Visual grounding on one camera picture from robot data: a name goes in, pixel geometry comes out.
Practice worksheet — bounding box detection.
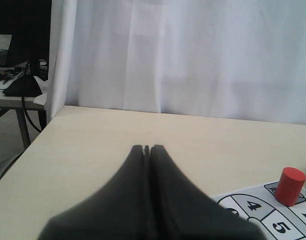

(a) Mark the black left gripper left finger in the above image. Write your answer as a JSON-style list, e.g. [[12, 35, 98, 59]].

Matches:
[[39, 145, 153, 240]]

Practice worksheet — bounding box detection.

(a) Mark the grey side table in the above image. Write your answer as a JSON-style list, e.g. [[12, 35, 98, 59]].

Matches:
[[0, 76, 49, 149]]

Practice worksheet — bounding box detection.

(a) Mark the paper game board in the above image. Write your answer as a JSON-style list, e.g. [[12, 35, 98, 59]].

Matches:
[[212, 182, 306, 240]]

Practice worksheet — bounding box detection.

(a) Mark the white curtain backdrop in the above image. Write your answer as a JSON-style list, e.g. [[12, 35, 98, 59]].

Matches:
[[46, 0, 306, 124]]

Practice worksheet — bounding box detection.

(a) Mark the black monitor stand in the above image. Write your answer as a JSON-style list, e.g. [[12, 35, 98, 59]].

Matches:
[[4, 0, 52, 97]]

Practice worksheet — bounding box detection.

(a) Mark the black cable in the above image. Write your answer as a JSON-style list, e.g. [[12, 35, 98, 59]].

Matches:
[[21, 94, 43, 133]]

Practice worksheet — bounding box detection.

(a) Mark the red cylinder game piece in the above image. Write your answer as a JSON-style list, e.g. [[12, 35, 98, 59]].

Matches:
[[274, 167, 306, 207]]

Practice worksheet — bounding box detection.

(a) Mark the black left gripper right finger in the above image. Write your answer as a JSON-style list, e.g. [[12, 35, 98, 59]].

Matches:
[[150, 145, 264, 240]]

